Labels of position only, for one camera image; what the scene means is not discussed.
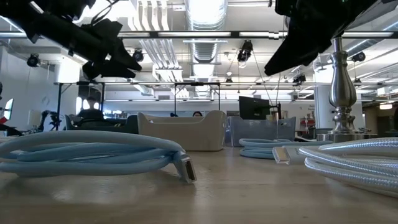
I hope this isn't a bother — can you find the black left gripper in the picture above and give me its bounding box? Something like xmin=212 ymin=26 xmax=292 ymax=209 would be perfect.
xmin=79 ymin=17 xmax=142 ymax=80

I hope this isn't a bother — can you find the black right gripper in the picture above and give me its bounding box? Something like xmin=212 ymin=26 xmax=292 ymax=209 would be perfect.
xmin=264 ymin=0 xmax=374 ymax=77

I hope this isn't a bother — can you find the light blue cable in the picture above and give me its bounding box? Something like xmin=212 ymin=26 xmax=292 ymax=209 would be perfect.
xmin=0 ymin=129 xmax=198 ymax=184
xmin=238 ymin=138 xmax=333 ymax=160

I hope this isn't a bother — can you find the white cable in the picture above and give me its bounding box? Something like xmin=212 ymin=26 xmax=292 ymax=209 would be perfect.
xmin=272 ymin=136 xmax=398 ymax=199

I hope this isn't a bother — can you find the black ceiling spotlight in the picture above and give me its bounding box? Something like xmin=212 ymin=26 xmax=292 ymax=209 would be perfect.
xmin=236 ymin=39 xmax=254 ymax=63
xmin=132 ymin=48 xmax=145 ymax=63
xmin=292 ymin=73 xmax=307 ymax=85
xmin=351 ymin=51 xmax=367 ymax=63
xmin=26 ymin=53 xmax=41 ymax=68

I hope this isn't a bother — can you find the dark green plastic bin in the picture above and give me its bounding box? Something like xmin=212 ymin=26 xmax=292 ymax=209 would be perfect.
xmin=64 ymin=114 xmax=140 ymax=135

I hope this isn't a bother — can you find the silver lamp with white shade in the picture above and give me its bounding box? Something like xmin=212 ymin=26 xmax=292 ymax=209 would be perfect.
xmin=316 ymin=36 xmax=379 ymax=143

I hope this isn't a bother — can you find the black background monitor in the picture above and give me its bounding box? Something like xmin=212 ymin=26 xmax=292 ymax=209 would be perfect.
xmin=238 ymin=95 xmax=271 ymax=121

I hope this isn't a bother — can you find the clear plastic bin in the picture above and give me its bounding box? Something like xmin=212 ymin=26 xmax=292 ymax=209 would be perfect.
xmin=228 ymin=116 xmax=297 ymax=147

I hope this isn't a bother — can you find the beige plastic bin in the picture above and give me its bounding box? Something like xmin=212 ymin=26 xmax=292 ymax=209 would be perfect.
xmin=137 ymin=110 xmax=228 ymax=152

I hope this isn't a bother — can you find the tilted bright background screen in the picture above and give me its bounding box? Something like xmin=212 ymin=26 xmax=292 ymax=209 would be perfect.
xmin=2 ymin=98 xmax=15 ymax=121

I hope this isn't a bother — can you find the black aluminium rig frame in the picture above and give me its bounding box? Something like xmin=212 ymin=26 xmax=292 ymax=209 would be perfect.
xmin=0 ymin=30 xmax=398 ymax=40

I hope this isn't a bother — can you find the black background table frame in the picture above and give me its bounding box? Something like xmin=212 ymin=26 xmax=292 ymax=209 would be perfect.
xmin=53 ymin=81 xmax=222 ymax=131

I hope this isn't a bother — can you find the silver ventilation duct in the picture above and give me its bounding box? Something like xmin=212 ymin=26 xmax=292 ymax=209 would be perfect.
xmin=185 ymin=0 xmax=229 ymax=99

